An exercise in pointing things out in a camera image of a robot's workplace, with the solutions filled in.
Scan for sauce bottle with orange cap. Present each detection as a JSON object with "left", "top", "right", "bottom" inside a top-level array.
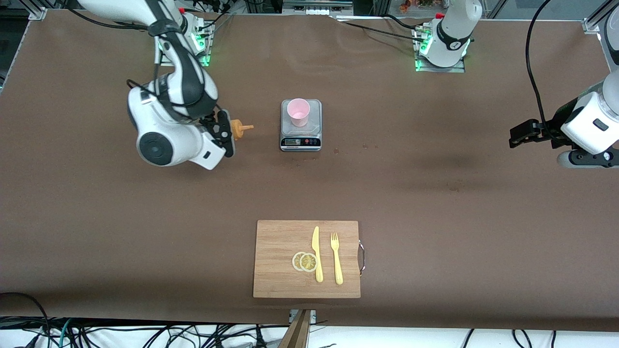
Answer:
[{"left": 231, "top": 120, "right": 254, "bottom": 141}]

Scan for pink plastic cup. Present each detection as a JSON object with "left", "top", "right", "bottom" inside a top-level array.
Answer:
[{"left": 287, "top": 98, "right": 311, "bottom": 128}]

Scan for silver digital kitchen scale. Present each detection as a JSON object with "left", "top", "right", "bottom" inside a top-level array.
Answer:
[{"left": 280, "top": 99, "right": 323, "bottom": 152}]

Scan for wooden cutting board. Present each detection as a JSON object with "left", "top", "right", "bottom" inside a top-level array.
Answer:
[{"left": 253, "top": 220, "right": 361, "bottom": 299}]

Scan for grey power strip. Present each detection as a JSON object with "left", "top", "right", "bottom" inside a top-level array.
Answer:
[{"left": 282, "top": 0, "right": 354, "bottom": 16}]

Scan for yellow plastic knife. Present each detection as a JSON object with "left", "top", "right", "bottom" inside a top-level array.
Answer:
[{"left": 311, "top": 226, "right": 324, "bottom": 283}]

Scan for yellow plastic fork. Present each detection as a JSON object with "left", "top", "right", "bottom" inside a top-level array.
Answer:
[{"left": 330, "top": 232, "right": 344, "bottom": 285}]

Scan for orange green background objects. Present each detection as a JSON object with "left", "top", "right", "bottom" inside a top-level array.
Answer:
[{"left": 399, "top": 0, "right": 437, "bottom": 13}]

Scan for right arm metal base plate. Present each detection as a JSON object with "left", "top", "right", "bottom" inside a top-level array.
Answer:
[{"left": 160, "top": 19, "right": 212, "bottom": 67}]

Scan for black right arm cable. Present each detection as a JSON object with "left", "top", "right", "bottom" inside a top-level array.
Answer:
[{"left": 73, "top": 5, "right": 162, "bottom": 104}]

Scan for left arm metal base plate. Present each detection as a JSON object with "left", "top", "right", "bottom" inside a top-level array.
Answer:
[{"left": 414, "top": 27, "right": 466, "bottom": 74}]

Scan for black base cables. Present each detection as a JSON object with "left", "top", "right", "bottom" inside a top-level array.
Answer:
[{"left": 193, "top": 0, "right": 237, "bottom": 37}]

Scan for aluminium frame profile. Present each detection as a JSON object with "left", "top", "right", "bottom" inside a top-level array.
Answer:
[
  {"left": 19, "top": 0, "right": 47, "bottom": 21},
  {"left": 583, "top": 0, "right": 619, "bottom": 33}
]

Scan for short black table cable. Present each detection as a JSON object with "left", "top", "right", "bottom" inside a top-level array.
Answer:
[{"left": 383, "top": 14, "right": 425, "bottom": 31}]

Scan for long black table cable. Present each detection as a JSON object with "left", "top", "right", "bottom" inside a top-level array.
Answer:
[{"left": 333, "top": 16, "right": 422, "bottom": 43}]

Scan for small metal bracket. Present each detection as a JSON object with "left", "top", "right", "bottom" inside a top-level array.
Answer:
[{"left": 289, "top": 309, "right": 317, "bottom": 325}]

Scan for black floor cable bundle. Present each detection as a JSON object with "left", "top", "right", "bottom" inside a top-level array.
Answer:
[{"left": 0, "top": 317, "right": 291, "bottom": 348}]

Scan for wooden post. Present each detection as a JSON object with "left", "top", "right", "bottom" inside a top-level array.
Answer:
[{"left": 278, "top": 309, "right": 312, "bottom": 348}]

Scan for looping black floor cable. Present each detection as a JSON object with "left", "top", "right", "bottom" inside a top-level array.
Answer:
[{"left": 0, "top": 292, "right": 50, "bottom": 335}]

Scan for teal floor cable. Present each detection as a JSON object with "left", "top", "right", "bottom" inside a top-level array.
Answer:
[{"left": 58, "top": 318, "right": 74, "bottom": 348}]

